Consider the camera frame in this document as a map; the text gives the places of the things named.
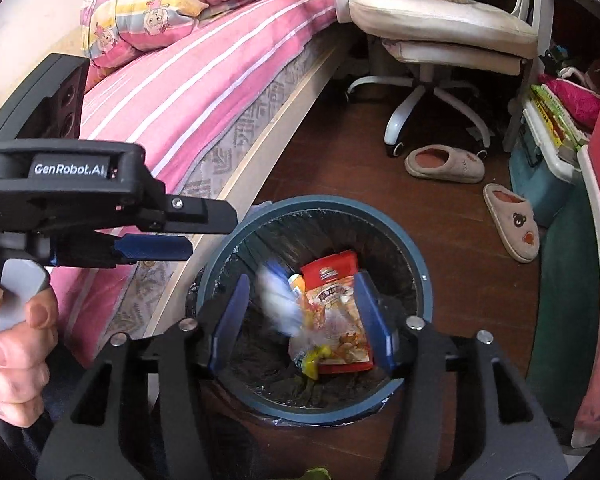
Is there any white storage rack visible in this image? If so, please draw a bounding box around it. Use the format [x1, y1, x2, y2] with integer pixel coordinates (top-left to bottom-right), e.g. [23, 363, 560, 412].
[519, 94, 600, 451]

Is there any pink striped bed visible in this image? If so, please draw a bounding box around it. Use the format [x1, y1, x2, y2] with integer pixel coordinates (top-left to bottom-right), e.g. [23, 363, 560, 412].
[52, 0, 336, 365]

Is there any stack of colourful books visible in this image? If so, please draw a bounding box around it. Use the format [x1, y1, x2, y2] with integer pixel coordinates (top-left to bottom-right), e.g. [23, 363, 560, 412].
[529, 84, 588, 152]

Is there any beige bear face slipper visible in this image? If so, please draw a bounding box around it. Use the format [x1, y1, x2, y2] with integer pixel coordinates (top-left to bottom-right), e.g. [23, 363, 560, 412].
[482, 183, 540, 263]

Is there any left hand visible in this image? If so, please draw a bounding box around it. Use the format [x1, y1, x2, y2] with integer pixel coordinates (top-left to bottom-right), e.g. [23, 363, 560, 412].
[0, 288, 58, 428]

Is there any red snack bag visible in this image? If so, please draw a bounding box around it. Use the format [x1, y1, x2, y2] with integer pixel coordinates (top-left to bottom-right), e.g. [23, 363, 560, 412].
[294, 250, 374, 380]

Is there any blue trash bin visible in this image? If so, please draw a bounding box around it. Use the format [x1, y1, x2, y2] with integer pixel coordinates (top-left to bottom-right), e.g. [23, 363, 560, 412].
[196, 195, 432, 426]

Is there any orange carton box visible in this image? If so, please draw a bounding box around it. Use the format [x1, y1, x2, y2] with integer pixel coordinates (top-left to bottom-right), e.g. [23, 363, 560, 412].
[288, 274, 306, 307]

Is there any beige slipper near chair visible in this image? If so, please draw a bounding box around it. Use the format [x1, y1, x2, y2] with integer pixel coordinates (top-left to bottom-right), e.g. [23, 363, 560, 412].
[404, 144, 486, 184]

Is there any white office chair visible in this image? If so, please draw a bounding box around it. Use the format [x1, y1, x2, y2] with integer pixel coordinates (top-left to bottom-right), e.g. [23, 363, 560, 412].
[335, 0, 539, 158]

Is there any teal storage box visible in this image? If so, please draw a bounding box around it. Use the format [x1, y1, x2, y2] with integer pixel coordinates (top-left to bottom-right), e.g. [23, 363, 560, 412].
[508, 130, 573, 229]

